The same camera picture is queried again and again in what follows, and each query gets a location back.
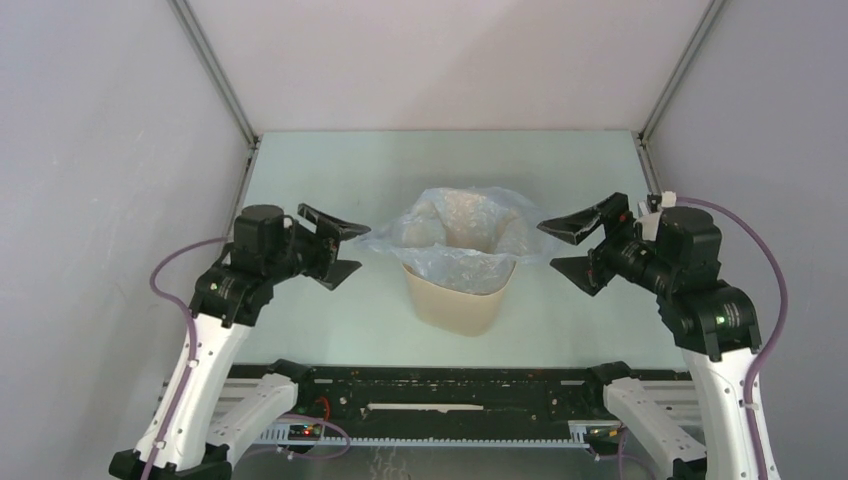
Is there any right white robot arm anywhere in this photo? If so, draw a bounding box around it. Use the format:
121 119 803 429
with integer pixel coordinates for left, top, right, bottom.
539 191 779 479

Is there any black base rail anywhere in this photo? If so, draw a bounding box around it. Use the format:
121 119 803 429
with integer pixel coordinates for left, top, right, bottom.
254 365 637 441

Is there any left metal frame post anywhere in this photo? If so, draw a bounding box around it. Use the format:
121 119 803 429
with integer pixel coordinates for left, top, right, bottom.
168 0 259 149

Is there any metal frame post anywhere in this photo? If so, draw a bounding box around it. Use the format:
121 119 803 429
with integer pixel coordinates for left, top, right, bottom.
168 0 259 149
639 0 731 146

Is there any beige trash bin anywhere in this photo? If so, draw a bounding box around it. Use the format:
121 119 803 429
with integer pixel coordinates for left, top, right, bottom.
401 263 516 337

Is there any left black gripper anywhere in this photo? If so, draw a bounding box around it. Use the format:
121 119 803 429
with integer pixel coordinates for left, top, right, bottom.
267 204 370 289

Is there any silver aluminium base frame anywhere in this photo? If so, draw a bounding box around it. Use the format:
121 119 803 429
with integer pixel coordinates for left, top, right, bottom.
212 378 700 425

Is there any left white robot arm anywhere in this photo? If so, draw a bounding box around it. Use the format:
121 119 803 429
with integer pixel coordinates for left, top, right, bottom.
109 204 370 479

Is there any right metal frame post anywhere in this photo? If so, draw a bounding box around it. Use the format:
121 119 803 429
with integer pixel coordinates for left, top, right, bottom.
639 0 731 146

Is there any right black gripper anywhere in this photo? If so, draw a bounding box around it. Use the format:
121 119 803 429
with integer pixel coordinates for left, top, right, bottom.
537 190 674 295

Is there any blue plastic trash bag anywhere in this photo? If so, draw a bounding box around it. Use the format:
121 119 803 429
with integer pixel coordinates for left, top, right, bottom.
355 187 559 295

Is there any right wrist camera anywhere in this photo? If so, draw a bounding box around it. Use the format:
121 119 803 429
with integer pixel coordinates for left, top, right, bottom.
635 191 677 242

